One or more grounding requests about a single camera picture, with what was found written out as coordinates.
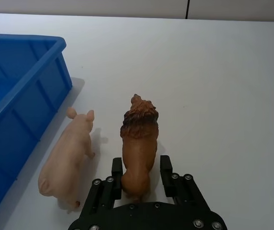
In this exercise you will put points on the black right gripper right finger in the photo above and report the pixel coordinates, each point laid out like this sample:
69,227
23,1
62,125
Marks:
182,189

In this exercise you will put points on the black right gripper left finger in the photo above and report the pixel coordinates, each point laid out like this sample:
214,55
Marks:
103,194

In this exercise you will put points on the brown toy lion figure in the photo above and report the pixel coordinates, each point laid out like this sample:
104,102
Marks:
139,143

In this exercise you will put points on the pink toy pig figure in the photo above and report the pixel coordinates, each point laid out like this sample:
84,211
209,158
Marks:
69,158

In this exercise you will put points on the blue plastic bin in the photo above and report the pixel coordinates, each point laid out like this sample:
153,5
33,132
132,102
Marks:
19,107

